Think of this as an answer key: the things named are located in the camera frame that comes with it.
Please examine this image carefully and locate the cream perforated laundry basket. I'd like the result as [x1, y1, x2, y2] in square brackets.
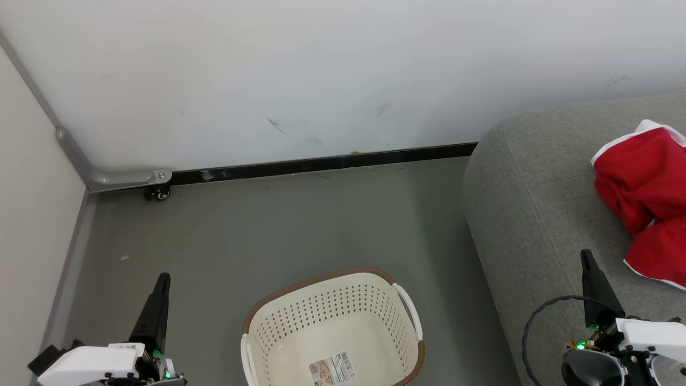
[240, 266, 426, 386]

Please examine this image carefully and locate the paper label sticker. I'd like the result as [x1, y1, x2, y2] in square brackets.
[309, 351, 357, 386]

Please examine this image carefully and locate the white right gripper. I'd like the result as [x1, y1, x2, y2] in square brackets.
[562, 249, 686, 386]

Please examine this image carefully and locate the plain red garment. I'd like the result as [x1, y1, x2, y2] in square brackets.
[623, 217, 686, 292]

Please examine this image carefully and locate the grey fabric sofa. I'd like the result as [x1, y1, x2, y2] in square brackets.
[462, 94, 686, 386]

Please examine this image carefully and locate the black baseboard strip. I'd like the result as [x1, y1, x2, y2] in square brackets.
[170, 142, 479, 187]

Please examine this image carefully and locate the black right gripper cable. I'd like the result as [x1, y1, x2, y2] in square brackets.
[522, 294, 606, 386]

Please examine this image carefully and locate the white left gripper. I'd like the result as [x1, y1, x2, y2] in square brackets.
[36, 272, 187, 386]

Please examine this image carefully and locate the red garment with white band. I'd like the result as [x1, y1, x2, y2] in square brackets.
[591, 119, 686, 237]

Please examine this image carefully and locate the grey metal frame foot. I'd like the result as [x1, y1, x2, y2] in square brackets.
[0, 29, 173, 194]

